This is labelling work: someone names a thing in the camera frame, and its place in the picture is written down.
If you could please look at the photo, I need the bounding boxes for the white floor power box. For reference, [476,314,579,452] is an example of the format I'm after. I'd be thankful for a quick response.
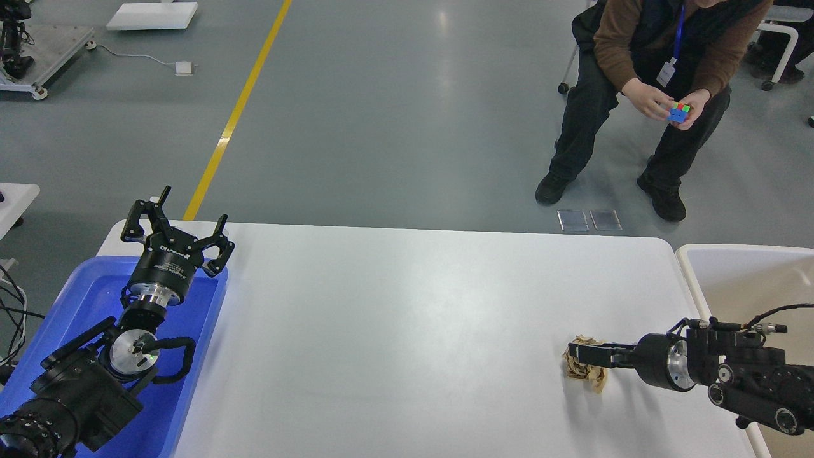
[174,61,195,76]

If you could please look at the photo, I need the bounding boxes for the brown paper ball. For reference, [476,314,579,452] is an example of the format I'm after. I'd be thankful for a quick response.
[562,350,609,394]

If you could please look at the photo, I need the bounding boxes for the colourful puzzle cube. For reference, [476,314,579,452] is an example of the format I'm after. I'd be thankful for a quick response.
[667,102,692,124]

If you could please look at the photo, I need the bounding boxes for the white floor cable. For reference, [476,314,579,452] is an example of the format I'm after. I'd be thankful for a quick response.
[95,43,177,66]

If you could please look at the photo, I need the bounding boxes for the white side table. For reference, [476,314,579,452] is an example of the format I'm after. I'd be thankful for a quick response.
[1,183,41,239]

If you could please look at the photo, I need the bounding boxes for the seated person dark clothes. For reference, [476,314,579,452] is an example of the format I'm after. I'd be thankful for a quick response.
[535,1,773,223]

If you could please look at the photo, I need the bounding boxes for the person's right hand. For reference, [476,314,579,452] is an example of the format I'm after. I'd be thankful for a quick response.
[621,78,674,121]

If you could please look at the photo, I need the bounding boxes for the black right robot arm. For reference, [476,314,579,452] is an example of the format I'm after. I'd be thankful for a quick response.
[565,307,813,436]

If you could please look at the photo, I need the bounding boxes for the blue plastic bin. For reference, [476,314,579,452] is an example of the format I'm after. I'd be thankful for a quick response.
[0,256,229,458]

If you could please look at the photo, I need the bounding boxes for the person's left hand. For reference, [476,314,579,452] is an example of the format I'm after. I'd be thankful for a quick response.
[670,88,712,130]

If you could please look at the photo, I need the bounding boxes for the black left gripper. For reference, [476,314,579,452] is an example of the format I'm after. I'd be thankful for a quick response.
[121,186,235,305]

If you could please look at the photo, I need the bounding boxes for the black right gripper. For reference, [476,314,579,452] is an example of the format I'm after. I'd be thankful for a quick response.
[568,333,696,393]

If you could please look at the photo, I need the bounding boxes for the white plastic bin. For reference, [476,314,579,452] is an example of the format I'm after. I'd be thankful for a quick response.
[675,244,813,457]

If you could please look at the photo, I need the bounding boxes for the right metal floor plate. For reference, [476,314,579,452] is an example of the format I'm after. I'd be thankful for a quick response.
[590,209,623,231]

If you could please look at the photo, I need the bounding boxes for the white flat board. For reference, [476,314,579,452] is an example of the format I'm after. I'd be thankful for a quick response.
[106,2,198,30]

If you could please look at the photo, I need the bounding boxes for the black cable bundle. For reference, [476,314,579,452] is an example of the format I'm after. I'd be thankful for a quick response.
[0,264,46,385]

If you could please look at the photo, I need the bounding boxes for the white chair frame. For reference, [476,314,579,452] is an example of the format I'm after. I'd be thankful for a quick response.
[744,18,813,85]

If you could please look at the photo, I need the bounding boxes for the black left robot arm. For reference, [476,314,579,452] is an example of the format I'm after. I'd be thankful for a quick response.
[2,186,235,457]

